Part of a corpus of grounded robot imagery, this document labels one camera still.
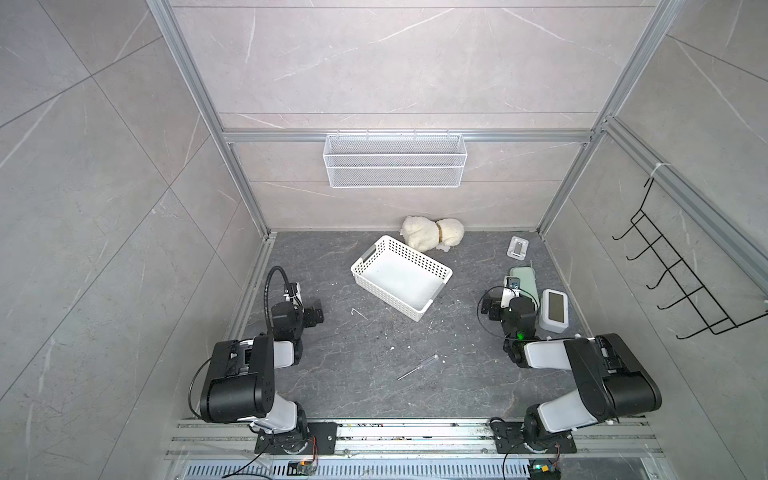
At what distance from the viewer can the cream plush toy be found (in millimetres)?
1091

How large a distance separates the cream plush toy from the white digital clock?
359 millimetres

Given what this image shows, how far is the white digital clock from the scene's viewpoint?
921mm

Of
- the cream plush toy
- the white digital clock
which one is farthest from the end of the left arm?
the white digital clock

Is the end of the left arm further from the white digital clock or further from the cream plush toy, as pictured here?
the white digital clock
